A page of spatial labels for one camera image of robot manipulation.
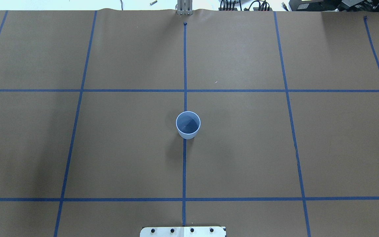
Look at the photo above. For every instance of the light blue plastic cup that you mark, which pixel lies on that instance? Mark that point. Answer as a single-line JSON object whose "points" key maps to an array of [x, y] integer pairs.
{"points": [[188, 124]]}

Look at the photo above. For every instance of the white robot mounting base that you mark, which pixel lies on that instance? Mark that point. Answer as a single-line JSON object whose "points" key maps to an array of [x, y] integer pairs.
{"points": [[184, 231]]}

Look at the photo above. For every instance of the black electronics box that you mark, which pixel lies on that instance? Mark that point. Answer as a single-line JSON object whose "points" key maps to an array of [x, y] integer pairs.
{"points": [[332, 5]]}

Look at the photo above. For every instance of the aluminium frame post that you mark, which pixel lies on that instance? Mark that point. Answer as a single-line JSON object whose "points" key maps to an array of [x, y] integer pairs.
{"points": [[184, 7]]}

